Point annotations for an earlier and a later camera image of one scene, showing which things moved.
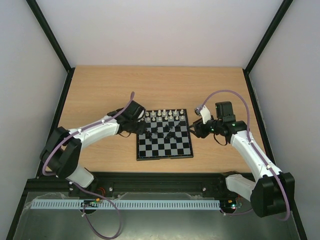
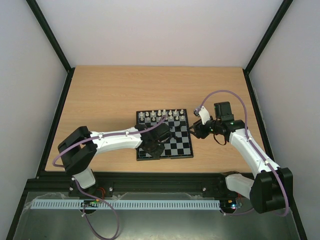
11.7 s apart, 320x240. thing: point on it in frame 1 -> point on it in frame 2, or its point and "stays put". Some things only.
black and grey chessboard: x=166 y=135 stays put
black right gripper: x=198 y=128 stays put
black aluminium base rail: x=134 y=186 stays put
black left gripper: x=141 y=129 -> x=156 y=154
